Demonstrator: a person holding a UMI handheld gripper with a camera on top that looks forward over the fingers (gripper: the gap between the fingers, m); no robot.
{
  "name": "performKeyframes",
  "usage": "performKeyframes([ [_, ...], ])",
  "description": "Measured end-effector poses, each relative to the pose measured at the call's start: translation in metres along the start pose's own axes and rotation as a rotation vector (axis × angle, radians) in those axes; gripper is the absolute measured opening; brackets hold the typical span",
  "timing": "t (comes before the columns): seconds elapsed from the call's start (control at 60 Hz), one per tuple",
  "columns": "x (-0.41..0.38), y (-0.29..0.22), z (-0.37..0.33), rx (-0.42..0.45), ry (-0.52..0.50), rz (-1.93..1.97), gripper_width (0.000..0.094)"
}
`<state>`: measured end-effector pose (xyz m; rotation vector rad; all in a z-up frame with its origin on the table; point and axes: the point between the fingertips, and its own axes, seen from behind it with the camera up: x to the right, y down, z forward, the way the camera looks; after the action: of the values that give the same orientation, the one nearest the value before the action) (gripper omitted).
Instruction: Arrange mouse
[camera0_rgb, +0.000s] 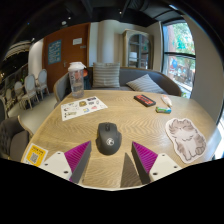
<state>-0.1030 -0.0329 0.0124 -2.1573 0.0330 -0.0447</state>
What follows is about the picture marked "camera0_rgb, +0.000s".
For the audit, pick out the square striped cushion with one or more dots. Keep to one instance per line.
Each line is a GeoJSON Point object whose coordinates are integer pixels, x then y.
{"type": "Point", "coordinates": [106, 75]}

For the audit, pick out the white door sign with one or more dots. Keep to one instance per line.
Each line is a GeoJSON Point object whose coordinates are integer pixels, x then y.
{"type": "Point", "coordinates": [77, 41]}

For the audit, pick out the grey curved sofa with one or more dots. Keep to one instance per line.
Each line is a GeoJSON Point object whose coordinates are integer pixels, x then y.
{"type": "Point", "coordinates": [131, 75]}

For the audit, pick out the grey tufted armchair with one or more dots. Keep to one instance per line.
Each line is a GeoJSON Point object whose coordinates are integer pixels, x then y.
{"type": "Point", "coordinates": [11, 136]}

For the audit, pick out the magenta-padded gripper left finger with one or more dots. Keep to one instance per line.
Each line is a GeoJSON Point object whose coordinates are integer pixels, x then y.
{"type": "Point", "coordinates": [55, 163]}

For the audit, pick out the blue notice board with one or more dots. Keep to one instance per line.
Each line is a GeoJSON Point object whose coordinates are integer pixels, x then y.
{"type": "Point", "coordinates": [54, 52]}

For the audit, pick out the clear shaker bottle white lid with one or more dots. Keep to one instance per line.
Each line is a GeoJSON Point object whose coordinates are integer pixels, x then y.
{"type": "Point", "coordinates": [76, 81]}

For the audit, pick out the group of white chairs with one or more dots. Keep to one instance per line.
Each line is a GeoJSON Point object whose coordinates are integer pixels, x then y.
{"type": "Point", "coordinates": [30, 86]}

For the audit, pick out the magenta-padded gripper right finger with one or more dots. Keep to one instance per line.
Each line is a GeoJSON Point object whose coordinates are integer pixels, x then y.
{"type": "Point", "coordinates": [165, 165]}

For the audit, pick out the dark bag with orange top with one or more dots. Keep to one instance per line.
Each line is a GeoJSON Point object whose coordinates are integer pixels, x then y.
{"type": "Point", "coordinates": [88, 80]}

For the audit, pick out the rectangular striped cushion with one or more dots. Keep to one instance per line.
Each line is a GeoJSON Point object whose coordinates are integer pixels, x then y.
{"type": "Point", "coordinates": [145, 85]}

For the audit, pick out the white sticker sheet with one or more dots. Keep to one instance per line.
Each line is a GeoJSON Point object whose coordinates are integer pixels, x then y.
{"type": "Point", "coordinates": [81, 108]}

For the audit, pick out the wide curved glass window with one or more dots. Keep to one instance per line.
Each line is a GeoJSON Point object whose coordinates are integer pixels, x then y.
{"type": "Point", "coordinates": [220, 140]}

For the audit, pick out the black and red flat box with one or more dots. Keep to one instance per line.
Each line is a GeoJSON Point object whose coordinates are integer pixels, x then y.
{"type": "Point", "coordinates": [144, 100]}

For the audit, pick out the yellow code card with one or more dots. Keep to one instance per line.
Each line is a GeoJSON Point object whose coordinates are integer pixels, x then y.
{"type": "Point", "coordinates": [35, 155]}

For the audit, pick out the black computer mouse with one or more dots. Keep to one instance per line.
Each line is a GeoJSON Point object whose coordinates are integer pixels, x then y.
{"type": "Point", "coordinates": [108, 140]}

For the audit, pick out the orange wooden door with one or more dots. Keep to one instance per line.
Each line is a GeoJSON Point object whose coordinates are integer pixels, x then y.
{"type": "Point", "coordinates": [71, 53]}

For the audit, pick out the cat-shaped mouse pad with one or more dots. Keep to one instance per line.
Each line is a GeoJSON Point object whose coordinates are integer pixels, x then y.
{"type": "Point", "coordinates": [186, 140]}

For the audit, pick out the dark-framed tall window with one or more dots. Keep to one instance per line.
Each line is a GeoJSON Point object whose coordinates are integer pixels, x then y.
{"type": "Point", "coordinates": [180, 56]}

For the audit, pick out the glass-door arched cabinet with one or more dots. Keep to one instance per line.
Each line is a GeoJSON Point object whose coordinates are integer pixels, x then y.
{"type": "Point", "coordinates": [138, 50]}

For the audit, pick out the small white tube orange cap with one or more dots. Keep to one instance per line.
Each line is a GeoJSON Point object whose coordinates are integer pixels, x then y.
{"type": "Point", "coordinates": [166, 100]}

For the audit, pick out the small green pack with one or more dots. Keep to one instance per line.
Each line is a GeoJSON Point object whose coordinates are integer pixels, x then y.
{"type": "Point", "coordinates": [163, 110]}

